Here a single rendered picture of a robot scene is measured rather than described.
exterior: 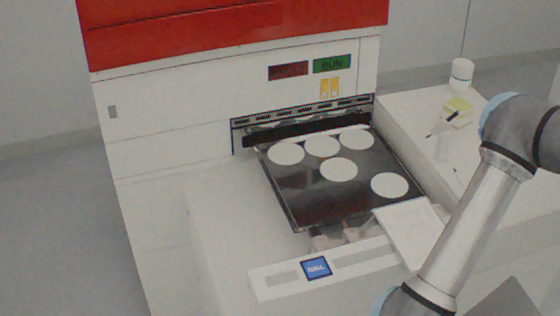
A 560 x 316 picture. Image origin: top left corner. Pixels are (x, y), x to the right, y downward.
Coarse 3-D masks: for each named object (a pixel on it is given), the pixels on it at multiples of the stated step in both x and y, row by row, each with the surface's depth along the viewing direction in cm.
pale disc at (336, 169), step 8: (328, 160) 155; (336, 160) 155; (344, 160) 155; (320, 168) 153; (328, 168) 153; (336, 168) 153; (344, 168) 152; (352, 168) 152; (328, 176) 150; (336, 176) 150; (344, 176) 150; (352, 176) 150
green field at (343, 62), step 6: (318, 60) 155; (324, 60) 156; (330, 60) 157; (336, 60) 157; (342, 60) 158; (348, 60) 159; (318, 66) 157; (324, 66) 157; (330, 66) 158; (336, 66) 159; (342, 66) 159; (348, 66) 160
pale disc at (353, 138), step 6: (342, 132) 166; (348, 132) 166; (354, 132) 166; (360, 132) 166; (366, 132) 166; (342, 138) 163; (348, 138) 163; (354, 138) 163; (360, 138) 163; (366, 138) 163; (372, 138) 163; (348, 144) 161; (354, 144) 161; (360, 144) 161; (366, 144) 161
